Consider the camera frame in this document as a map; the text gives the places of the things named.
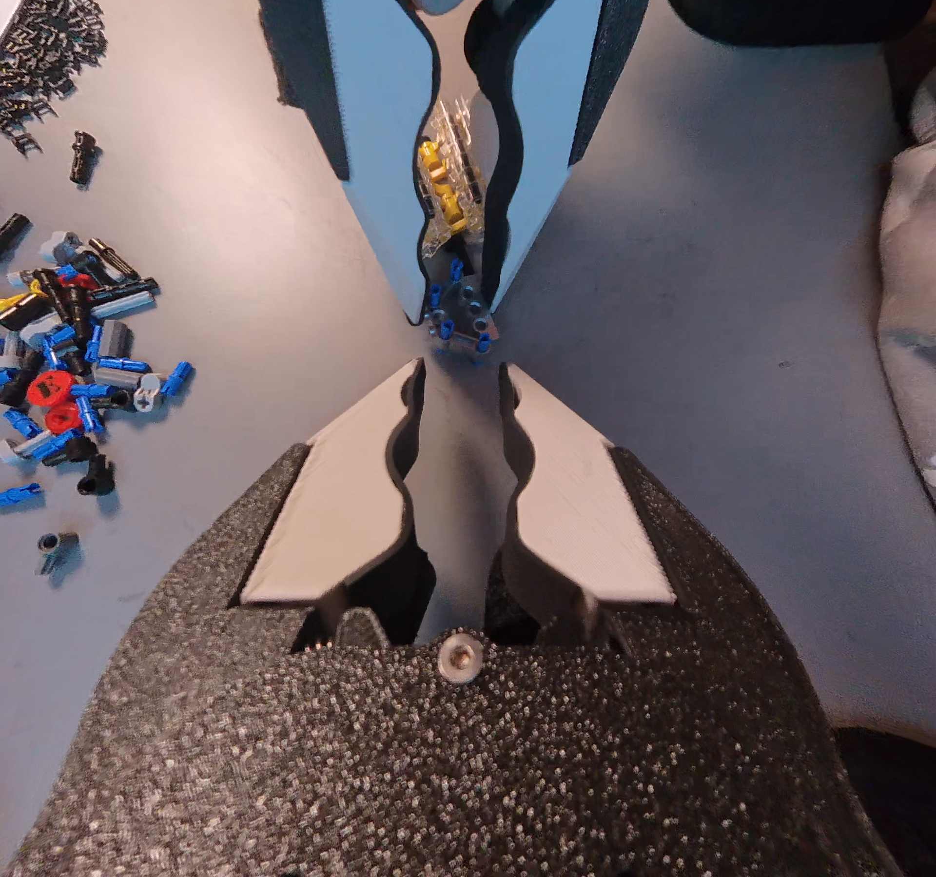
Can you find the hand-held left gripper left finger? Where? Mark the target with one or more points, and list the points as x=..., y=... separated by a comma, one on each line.
x=329, y=526

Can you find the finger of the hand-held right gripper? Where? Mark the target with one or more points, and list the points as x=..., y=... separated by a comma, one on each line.
x=380, y=124
x=548, y=124

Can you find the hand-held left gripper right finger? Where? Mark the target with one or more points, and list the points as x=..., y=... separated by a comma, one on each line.
x=585, y=526

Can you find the clear block with yellow pistons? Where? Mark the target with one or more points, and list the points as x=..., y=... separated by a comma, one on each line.
x=446, y=182

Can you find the grey beam frame with holes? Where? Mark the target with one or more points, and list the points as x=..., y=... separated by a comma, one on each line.
x=464, y=299

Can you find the pile of black pins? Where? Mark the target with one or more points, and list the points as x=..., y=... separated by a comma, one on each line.
x=51, y=43

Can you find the black pin connector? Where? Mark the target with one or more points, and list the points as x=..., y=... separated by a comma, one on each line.
x=84, y=157

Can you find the pile of mixed building parts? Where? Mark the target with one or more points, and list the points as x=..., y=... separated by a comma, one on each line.
x=73, y=365

